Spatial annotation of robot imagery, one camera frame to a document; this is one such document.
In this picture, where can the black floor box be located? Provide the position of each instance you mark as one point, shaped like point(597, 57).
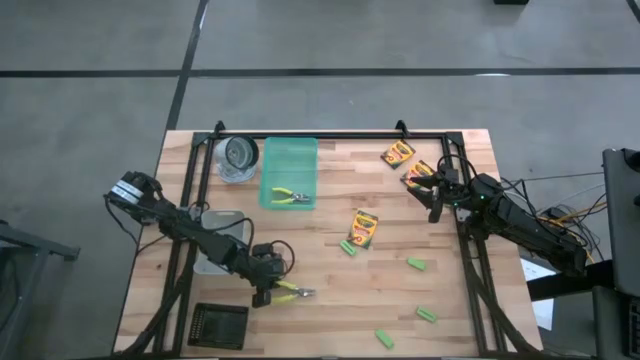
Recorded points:
point(510, 2)

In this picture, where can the black aluminium table frame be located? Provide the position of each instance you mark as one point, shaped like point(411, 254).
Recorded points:
point(350, 135)

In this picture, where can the black mesh tray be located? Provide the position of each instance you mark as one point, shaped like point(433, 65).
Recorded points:
point(217, 327)

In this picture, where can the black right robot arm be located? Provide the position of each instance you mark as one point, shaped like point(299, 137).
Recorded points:
point(525, 225)

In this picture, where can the grey metal stand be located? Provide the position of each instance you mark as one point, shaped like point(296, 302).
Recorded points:
point(30, 242)

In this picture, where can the black frame clamp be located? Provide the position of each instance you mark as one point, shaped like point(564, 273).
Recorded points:
point(400, 128)
point(218, 128)

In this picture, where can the green eraser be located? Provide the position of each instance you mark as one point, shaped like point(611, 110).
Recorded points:
point(416, 263)
point(426, 314)
point(384, 338)
point(348, 247)

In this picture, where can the teal translucent plastic bin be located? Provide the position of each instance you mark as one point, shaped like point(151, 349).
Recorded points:
point(290, 160)

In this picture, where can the grey cylindrical pen holder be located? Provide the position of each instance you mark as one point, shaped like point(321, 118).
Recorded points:
point(235, 152)

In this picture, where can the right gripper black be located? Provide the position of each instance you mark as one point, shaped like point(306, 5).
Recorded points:
point(457, 195)

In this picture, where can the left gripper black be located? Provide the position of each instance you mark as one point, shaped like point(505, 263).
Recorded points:
point(267, 277)

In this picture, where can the dark grey cabinet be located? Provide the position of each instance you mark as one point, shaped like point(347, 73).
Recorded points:
point(622, 225)

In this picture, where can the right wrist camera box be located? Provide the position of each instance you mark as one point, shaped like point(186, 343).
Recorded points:
point(451, 175)

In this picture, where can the black floor beam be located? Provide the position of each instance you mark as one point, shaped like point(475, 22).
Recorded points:
point(560, 285)

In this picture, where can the white paper sheet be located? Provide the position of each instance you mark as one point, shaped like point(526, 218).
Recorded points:
point(542, 310)

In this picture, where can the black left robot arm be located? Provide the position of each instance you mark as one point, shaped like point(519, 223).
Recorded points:
point(210, 240)

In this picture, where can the white translucent plastic bin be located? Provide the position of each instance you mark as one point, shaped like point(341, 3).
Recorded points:
point(225, 220)

